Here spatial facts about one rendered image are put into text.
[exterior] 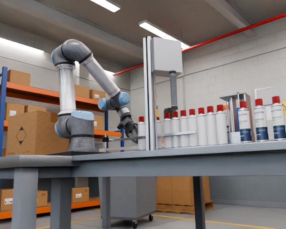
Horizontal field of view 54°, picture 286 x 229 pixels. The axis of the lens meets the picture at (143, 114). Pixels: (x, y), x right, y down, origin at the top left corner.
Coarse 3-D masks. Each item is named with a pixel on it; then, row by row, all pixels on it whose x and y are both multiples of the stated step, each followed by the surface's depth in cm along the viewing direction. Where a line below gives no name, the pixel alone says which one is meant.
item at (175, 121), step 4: (172, 112) 159; (176, 112) 158; (172, 116) 159; (176, 116) 158; (172, 120) 157; (176, 120) 156; (172, 124) 157; (176, 124) 156; (172, 128) 157; (176, 128) 155; (172, 132) 156; (176, 132) 155; (172, 136) 156; (176, 136) 155; (172, 140) 156; (176, 140) 154; (172, 144) 156; (176, 144) 154
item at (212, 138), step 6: (210, 108) 146; (210, 114) 145; (210, 120) 144; (210, 126) 144; (216, 126) 145; (210, 132) 143; (216, 132) 144; (210, 138) 143; (216, 138) 143; (210, 144) 142; (216, 144) 142
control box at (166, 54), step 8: (152, 40) 154; (160, 40) 154; (168, 40) 156; (176, 40) 158; (152, 48) 154; (160, 48) 153; (168, 48) 155; (176, 48) 157; (152, 56) 154; (160, 56) 152; (168, 56) 154; (176, 56) 156; (152, 64) 153; (160, 64) 151; (168, 64) 153; (176, 64) 155; (152, 72) 153; (160, 72) 154; (168, 72) 154; (176, 72) 154
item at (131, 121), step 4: (124, 116) 179; (128, 116) 181; (132, 116) 185; (132, 120) 177; (128, 124) 176; (132, 124) 174; (136, 124) 180; (124, 128) 177; (128, 128) 175; (132, 128) 174; (128, 132) 175
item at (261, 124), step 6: (258, 102) 133; (258, 108) 132; (264, 108) 132; (258, 114) 131; (264, 114) 131; (258, 120) 131; (264, 120) 130; (258, 126) 131; (264, 126) 130; (258, 132) 131; (264, 132) 129; (258, 138) 130; (264, 138) 129
